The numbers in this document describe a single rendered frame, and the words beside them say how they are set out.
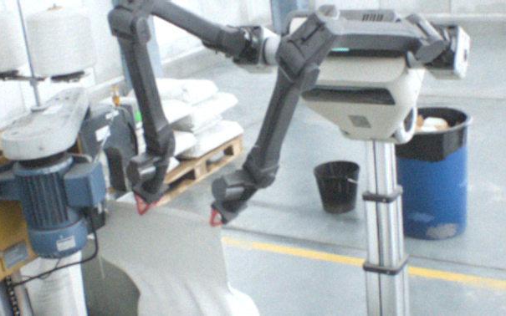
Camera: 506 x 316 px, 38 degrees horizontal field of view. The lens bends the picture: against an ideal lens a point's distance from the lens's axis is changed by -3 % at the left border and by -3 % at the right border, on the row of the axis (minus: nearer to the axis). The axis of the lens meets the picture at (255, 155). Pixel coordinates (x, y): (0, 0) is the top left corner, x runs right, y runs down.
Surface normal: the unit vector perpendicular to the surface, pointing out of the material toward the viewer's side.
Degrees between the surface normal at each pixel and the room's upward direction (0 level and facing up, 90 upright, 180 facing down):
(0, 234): 90
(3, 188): 90
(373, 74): 40
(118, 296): 90
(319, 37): 61
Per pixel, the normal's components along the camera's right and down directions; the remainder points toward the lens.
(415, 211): -0.65, 0.36
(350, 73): -0.42, -0.51
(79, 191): -0.14, 0.33
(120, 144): 0.84, 0.08
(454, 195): 0.42, 0.28
